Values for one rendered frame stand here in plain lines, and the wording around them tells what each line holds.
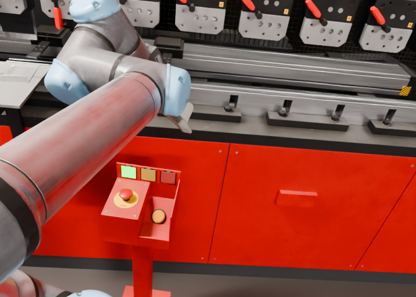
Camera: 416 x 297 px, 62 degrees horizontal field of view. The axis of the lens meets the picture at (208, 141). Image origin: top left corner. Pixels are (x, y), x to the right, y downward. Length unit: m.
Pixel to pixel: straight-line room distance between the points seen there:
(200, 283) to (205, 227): 0.37
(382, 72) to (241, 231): 0.92
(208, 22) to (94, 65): 0.63
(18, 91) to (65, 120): 0.81
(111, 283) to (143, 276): 0.50
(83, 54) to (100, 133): 0.22
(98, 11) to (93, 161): 0.31
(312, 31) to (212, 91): 0.39
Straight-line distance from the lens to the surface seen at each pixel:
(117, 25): 0.62
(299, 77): 1.55
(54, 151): 0.33
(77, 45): 0.59
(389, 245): 1.86
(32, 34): 1.31
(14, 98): 1.14
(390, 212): 1.68
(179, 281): 1.81
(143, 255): 1.23
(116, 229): 1.06
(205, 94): 1.24
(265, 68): 1.50
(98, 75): 0.55
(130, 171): 1.09
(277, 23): 1.15
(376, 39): 1.27
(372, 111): 1.43
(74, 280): 1.85
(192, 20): 1.12
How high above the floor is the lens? 1.55
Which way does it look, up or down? 37 degrees down
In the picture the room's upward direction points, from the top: 8 degrees clockwise
